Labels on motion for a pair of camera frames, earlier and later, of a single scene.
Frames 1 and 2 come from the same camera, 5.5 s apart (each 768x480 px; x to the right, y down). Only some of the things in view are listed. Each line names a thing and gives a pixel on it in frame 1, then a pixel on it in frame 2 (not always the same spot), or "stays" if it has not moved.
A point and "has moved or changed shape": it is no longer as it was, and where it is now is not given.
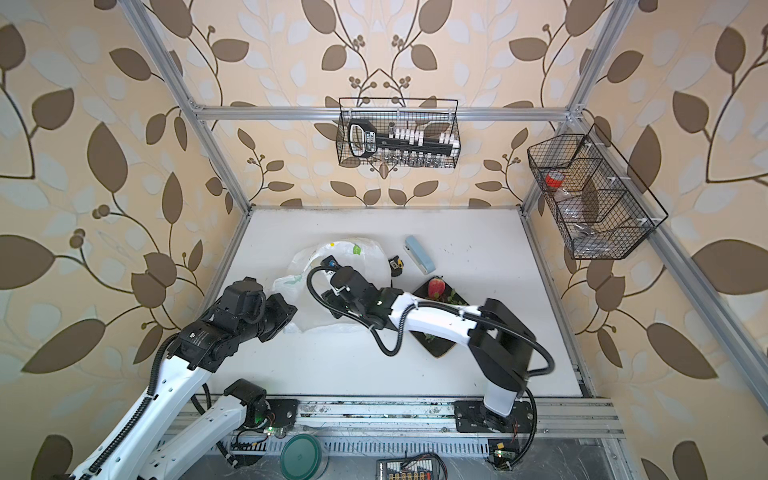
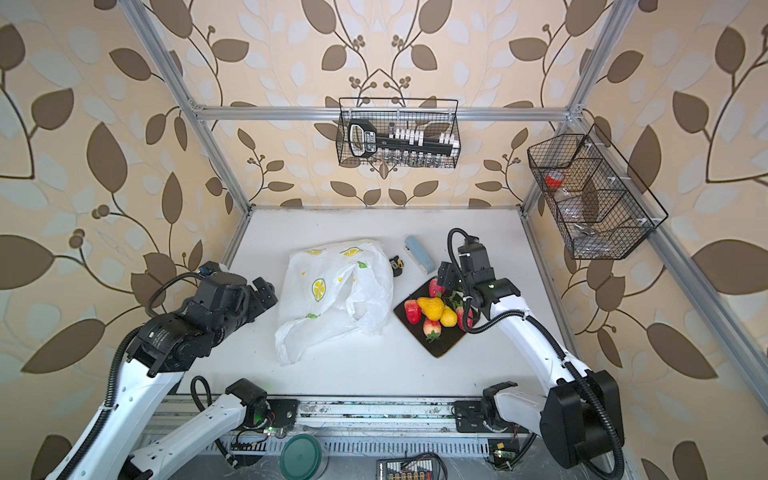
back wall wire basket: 398,132 stays
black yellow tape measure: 396,266 stays
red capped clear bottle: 554,181 stays
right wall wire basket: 600,204 stays
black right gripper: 331,296 to 447,274
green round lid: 304,456 stays
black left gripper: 278,302 to 258,303
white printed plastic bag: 366,256 has moved or changed shape
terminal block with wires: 425,466 stays
